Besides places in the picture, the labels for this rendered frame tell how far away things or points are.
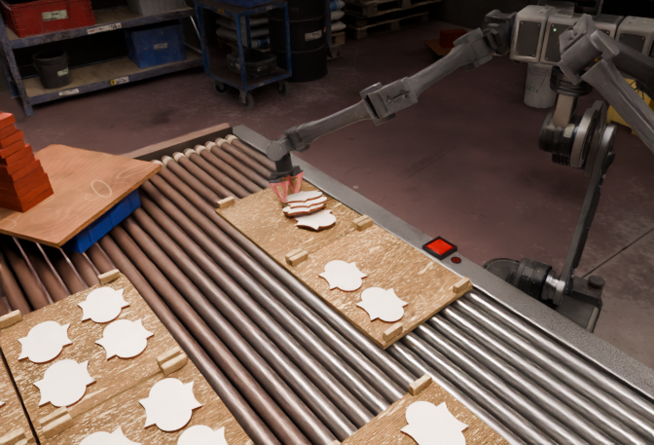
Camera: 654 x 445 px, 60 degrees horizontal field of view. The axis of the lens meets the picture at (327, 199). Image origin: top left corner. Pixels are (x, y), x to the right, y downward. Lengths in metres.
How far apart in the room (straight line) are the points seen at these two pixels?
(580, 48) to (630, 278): 2.17
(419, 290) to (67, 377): 0.91
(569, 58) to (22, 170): 1.56
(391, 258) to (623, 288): 1.86
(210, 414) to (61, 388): 0.36
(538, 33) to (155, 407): 1.51
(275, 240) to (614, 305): 1.96
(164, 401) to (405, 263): 0.76
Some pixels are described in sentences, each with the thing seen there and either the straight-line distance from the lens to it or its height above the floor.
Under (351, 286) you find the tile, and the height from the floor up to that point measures 0.95.
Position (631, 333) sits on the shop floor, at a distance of 3.10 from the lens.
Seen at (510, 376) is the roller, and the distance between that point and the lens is 1.46.
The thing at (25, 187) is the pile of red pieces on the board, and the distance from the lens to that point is 1.97.
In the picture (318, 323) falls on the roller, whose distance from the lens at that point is 1.52.
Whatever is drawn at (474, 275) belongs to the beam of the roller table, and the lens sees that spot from 1.71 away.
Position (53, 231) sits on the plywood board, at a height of 1.04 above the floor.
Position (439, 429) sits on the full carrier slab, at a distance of 1.30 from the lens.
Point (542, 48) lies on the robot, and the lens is 1.96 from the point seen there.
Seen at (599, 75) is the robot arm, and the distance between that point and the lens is 1.43.
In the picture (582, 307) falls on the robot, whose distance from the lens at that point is 2.77.
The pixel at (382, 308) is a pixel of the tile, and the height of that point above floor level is 0.95.
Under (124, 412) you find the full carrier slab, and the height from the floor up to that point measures 0.94.
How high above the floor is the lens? 1.99
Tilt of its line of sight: 32 degrees down
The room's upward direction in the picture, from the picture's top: 1 degrees counter-clockwise
